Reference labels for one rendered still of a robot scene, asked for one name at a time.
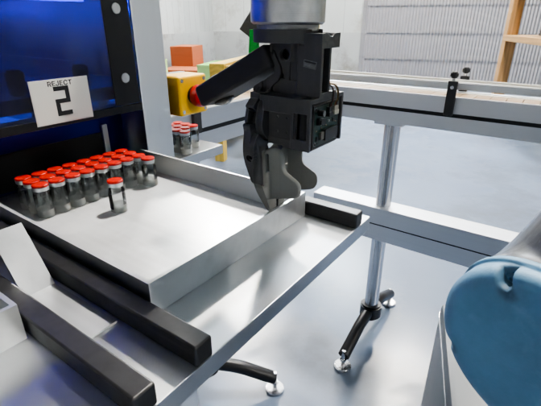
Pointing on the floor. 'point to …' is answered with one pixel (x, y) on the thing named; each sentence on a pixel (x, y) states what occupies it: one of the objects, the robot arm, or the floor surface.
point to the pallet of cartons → (186, 57)
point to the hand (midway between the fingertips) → (270, 203)
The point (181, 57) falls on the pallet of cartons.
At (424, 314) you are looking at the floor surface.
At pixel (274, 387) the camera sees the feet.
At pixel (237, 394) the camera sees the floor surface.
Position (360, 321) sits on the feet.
